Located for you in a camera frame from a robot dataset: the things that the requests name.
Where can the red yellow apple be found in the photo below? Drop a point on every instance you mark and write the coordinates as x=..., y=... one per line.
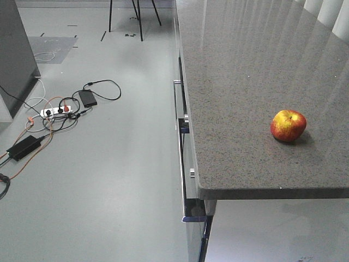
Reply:
x=288, y=125

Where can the black laptop power brick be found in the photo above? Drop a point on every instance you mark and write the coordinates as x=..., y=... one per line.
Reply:
x=87, y=98

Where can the grey speckled kitchen counter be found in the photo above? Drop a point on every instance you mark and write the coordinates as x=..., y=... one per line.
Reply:
x=266, y=200

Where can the white power strip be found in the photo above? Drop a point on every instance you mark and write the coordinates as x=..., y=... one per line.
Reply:
x=51, y=112

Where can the black tripod legs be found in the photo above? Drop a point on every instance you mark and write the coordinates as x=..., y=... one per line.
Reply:
x=137, y=10

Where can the black power adapter brick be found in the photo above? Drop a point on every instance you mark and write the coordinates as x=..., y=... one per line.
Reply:
x=24, y=147

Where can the dark grey cabinet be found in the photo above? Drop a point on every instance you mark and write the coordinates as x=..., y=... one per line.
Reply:
x=19, y=70

